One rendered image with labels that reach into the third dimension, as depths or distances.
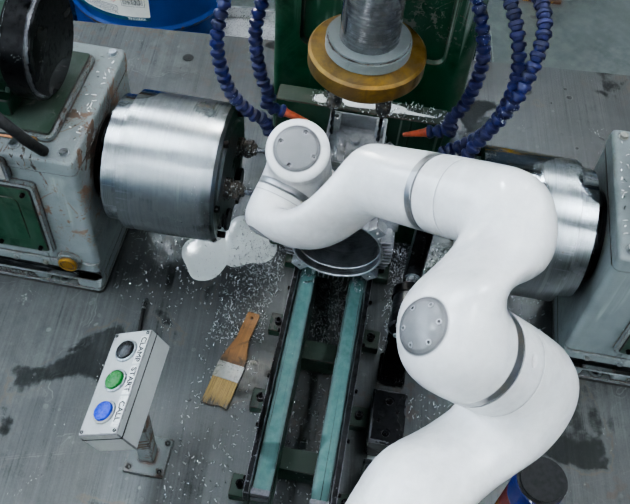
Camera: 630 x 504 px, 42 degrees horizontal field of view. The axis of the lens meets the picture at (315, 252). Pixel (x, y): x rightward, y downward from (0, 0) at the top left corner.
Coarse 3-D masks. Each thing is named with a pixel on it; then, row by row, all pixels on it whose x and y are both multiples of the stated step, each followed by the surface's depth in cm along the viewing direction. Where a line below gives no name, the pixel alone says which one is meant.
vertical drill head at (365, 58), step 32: (352, 0) 113; (384, 0) 112; (320, 32) 125; (352, 32) 117; (384, 32) 116; (416, 32) 127; (320, 64) 121; (352, 64) 119; (384, 64) 119; (416, 64) 122; (352, 96) 120; (384, 96) 120
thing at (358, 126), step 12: (336, 120) 141; (348, 120) 143; (360, 120) 143; (372, 120) 142; (384, 120) 142; (336, 132) 143; (348, 132) 144; (360, 132) 144; (372, 132) 144; (384, 132) 140; (336, 144) 142; (348, 144) 140; (360, 144) 140; (336, 156) 140; (336, 168) 136
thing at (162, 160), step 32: (128, 96) 142; (160, 96) 140; (192, 96) 143; (128, 128) 135; (160, 128) 135; (192, 128) 135; (224, 128) 136; (128, 160) 135; (160, 160) 134; (192, 160) 134; (224, 160) 137; (128, 192) 136; (160, 192) 136; (192, 192) 135; (224, 192) 140; (128, 224) 143; (160, 224) 141; (192, 224) 139; (224, 224) 147
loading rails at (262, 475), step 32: (288, 256) 163; (288, 288) 148; (352, 288) 148; (288, 320) 143; (352, 320) 144; (288, 352) 139; (320, 352) 148; (352, 352) 140; (288, 384) 136; (352, 384) 135; (288, 416) 138; (352, 416) 144; (256, 448) 128; (288, 448) 137; (320, 448) 129; (256, 480) 126; (320, 480) 126
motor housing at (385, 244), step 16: (368, 224) 136; (352, 240) 151; (368, 240) 149; (384, 240) 138; (304, 256) 146; (320, 256) 148; (336, 256) 149; (352, 256) 148; (368, 256) 146; (384, 256) 140; (320, 272) 147; (336, 272) 147; (352, 272) 146
